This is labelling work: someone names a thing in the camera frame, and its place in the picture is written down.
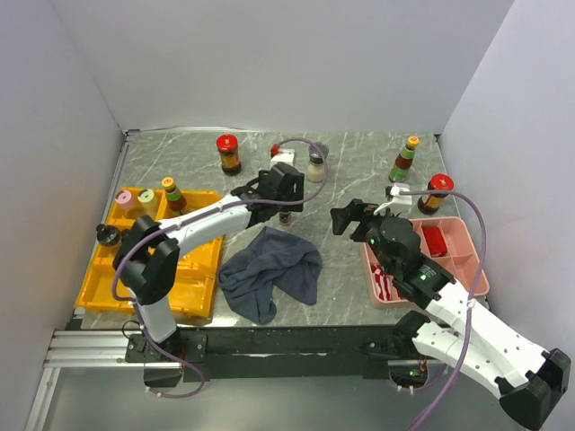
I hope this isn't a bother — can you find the yellow cap green label bottle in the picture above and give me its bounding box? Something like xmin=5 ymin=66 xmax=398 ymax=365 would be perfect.
xmin=161 ymin=176 xmax=188 ymax=216

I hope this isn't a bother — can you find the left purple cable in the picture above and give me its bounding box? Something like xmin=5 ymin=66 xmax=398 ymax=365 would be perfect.
xmin=111 ymin=137 xmax=330 ymax=400

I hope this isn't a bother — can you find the salt grinder black top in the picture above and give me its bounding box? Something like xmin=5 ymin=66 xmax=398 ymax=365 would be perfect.
xmin=306 ymin=142 xmax=329 ymax=183

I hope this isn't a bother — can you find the green lid cream bottle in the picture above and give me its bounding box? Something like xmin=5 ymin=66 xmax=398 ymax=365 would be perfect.
xmin=137 ymin=189 xmax=158 ymax=219

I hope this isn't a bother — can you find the pink compartment tray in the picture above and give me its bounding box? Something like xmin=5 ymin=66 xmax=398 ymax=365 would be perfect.
xmin=360 ymin=216 xmax=479 ymax=309

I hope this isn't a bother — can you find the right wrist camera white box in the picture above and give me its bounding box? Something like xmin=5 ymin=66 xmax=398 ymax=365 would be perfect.
xmin=374 ymin=183 xmax=412 ymax=216

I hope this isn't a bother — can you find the red lid sauce jar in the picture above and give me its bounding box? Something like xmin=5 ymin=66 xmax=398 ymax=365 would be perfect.
xmin=216 ymin=134 xmax=242 ymax=175
xmin=418 ymin=173 xmax=455 ymax=216

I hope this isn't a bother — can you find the red white striped packet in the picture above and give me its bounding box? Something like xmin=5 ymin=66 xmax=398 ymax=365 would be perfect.
xmin=370 ymin=264 xmax=396 ymax=302

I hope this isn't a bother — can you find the round black cap dark bottle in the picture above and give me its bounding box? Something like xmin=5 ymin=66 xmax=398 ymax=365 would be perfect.
xmin=95 ymin=224 xmax=122 ymax=249

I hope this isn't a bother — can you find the yellow compartment organizer tray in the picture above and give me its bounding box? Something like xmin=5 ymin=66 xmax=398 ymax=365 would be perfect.
xmin=75 ymin=187 xmax=224 ymax=318

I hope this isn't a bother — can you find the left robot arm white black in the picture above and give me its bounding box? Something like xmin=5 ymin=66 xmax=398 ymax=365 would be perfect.
xmin=111 ymin=162 xmax=305 ymax=361

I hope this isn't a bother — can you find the dark blue cloth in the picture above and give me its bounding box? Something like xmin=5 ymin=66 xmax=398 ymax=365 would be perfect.
xmin=217 ymin=227 xmax=323 ymax=325

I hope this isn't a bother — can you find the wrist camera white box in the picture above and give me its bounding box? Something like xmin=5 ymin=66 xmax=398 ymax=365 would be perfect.
xmin=270 ymin=144 xmax=296 ymax=167
xmin=374 ymin=183 xmax=412 ymax=216

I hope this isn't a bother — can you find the aluminium frame rail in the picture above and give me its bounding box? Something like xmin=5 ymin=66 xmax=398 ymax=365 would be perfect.
xmin=24 ymin=330 xmax=177 ymax=430

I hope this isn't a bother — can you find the yellow cap chili sauce bottle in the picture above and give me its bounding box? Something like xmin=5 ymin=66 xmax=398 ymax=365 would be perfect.
xmin=388 ymin=136 xmax=420 ymax=182

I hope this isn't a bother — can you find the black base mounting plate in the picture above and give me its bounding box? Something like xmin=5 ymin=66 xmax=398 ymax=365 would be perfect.
xmin=125 ymin=325 xmax=429 ymax=388

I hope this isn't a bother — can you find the pink lid bottle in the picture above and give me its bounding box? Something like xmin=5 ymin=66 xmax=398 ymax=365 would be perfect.
xmin=114 ymin=189 xmax=135 ymax=218

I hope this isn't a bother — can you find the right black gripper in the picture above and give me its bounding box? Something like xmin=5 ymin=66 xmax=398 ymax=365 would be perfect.
xmin=331 ymin=198 xmax=403 ymax=275

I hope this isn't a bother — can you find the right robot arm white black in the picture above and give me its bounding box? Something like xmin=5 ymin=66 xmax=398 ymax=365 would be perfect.
xmin=330 ymin=199 xmax=571 ymax=430

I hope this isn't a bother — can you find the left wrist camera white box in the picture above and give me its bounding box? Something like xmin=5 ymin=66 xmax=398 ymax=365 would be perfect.
xmin=270 ymin=144 xmax=296 ymax=167

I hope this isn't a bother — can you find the red packet in tray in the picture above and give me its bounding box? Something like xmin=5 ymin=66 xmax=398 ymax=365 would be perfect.
xmin=422 ymin=225 xmax=447 ymax=258

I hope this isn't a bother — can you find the small spice jar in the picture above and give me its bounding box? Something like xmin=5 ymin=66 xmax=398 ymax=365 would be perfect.
xmin=278 ymin=211 xmax=292 ymax=226

